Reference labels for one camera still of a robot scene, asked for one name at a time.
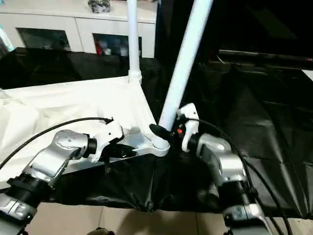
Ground white plastic table top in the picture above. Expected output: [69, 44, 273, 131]
[0, 76, 171, 189]

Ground black work mat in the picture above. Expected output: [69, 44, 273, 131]
[0, 47, 313, 218]

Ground dark low shelf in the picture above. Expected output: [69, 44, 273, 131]
[217, 49, 313, 63]

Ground white cabinet with glass doors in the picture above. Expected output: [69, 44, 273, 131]
[0, 0, 158, 58]

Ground shiny ornament on cabinet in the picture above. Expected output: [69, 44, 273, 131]
[88, 0, 112, 14]

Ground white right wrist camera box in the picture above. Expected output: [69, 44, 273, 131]
[176, 103, 201, 153]

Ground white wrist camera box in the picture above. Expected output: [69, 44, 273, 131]
[89, 120, 125, 163]
[176, 103, 201, 153]

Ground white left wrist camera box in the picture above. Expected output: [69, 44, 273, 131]
[89, 120, 125, 163]

